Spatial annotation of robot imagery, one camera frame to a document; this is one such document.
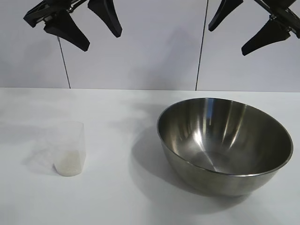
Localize stainless steel mixing bowl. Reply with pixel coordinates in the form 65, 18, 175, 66
157, 97, 294, 197

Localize white rice grains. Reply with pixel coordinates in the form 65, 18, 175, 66
54, 151, 84, 177

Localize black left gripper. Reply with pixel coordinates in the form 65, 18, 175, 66
23, 0, 123, 51

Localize clear plastic measuring cup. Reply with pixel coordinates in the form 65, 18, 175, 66
52, 120, 86, 178

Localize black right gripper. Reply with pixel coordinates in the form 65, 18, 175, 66
208, 0, 300, 56

